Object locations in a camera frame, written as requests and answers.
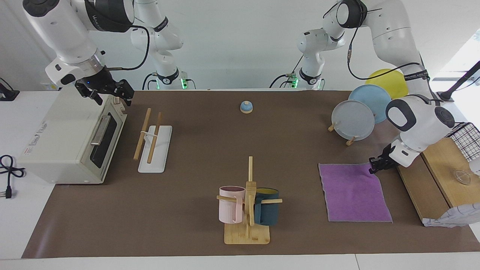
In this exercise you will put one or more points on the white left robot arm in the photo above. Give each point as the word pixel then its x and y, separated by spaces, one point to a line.
pixel 393 33

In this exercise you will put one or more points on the dark teal mug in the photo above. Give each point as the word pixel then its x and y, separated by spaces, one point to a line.
pixel 268 213

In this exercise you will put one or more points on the pink mug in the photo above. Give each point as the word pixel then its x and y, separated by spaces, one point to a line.
pixel 228 210

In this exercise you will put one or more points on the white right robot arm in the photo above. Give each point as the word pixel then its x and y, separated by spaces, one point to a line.
pixel 56 30

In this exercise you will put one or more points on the yellow plate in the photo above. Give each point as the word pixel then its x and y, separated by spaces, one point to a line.
pixel 390 80

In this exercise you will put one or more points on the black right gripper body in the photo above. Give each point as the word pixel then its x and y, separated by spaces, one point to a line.
pixel 101 84

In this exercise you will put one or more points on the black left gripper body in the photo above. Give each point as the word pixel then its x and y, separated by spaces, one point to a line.
pixel 389 159

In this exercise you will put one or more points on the black clamp base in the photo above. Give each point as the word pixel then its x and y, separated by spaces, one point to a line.
pixel 7 95

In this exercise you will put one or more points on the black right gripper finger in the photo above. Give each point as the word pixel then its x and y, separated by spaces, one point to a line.
pixel 97 97
pixel 128 93

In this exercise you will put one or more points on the brown table mat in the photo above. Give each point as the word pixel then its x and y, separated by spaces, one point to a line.
pixel 210 150

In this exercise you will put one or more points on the beige toaster oven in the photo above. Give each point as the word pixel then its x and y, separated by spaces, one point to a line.
pixel 60 142

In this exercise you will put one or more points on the grey plate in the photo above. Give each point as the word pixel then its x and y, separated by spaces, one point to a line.
pixel 352 120

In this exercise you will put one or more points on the light blue plate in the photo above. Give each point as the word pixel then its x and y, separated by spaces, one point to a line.
pixel 375 99

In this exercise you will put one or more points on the wooden plate rack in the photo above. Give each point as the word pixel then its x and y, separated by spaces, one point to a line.
pixel 350 142

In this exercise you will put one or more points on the purple and grey towel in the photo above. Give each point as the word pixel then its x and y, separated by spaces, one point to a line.
pixel 352 193

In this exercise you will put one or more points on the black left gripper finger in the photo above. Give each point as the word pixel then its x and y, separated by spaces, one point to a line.
pixel 374 162
pixel 376 170

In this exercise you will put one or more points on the wooden mug tree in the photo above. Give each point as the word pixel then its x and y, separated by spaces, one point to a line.
pixel 247 234

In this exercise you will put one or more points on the white power box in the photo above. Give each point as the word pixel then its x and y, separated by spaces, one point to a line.
pixel 47 86

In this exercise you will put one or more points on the wooden towel rack white base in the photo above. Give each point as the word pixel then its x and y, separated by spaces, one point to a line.
pixel 155 157

